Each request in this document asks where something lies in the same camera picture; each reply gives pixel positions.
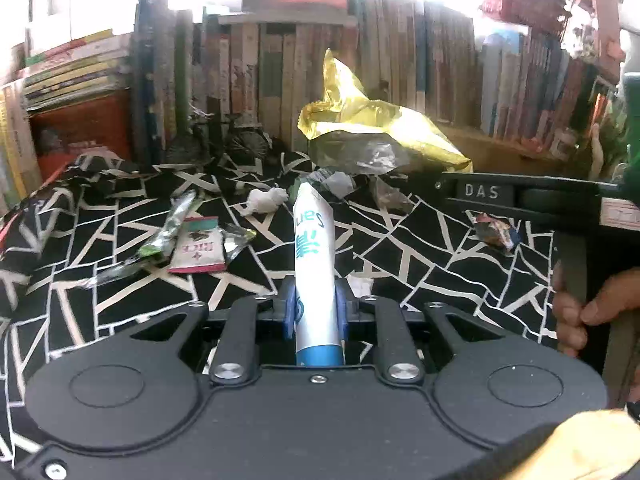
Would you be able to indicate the miniature black bicycle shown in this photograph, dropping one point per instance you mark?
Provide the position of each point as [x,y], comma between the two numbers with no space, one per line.
[220,140]

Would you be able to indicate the clear plastic wrapper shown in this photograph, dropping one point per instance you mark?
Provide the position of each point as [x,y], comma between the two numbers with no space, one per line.
[360,157]

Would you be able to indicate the crumpled white tissue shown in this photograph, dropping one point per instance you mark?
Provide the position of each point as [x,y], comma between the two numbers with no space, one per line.
[262,200]

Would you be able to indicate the green plastic wrapper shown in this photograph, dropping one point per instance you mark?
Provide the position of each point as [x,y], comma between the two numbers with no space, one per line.
[165,235]

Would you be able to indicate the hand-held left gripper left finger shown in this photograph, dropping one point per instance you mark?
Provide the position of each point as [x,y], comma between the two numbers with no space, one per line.
[288,305]

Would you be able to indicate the red house-shaped ornament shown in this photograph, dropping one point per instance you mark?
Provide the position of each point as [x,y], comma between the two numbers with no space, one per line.
[597,25]

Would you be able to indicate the person's left forearm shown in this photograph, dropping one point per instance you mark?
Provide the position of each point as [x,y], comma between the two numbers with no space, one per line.
[590,450]

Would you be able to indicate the person's right hand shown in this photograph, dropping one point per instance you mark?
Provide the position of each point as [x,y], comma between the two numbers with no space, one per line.
[575,315]

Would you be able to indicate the white blue tube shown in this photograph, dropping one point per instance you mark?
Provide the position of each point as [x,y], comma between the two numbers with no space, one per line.
[312,280]

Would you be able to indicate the stack of flat books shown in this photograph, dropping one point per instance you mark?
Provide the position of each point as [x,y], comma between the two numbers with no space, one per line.
[70,70]

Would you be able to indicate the red box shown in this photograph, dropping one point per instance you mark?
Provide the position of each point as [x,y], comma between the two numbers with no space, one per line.
[80,130]

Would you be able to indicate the cardboard box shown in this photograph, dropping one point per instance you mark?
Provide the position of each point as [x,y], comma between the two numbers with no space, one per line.
[505,152]

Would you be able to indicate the row of upright books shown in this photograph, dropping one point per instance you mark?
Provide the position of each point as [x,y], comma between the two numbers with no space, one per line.
[350,70]

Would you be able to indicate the yellow foil bag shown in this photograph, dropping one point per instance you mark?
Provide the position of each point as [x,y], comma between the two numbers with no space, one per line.
[380,120]

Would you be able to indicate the colourful candy wrapper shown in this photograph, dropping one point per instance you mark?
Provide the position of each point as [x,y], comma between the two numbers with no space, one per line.
[495,230]

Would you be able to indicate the black white patterned cloth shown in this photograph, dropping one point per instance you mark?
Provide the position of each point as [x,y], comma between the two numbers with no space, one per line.
[150,240]

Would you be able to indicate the pink white snack packet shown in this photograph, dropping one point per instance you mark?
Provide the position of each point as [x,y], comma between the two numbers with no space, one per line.
[196,250]

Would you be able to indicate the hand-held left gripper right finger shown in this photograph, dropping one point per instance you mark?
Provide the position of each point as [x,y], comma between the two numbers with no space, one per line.
[343,305]

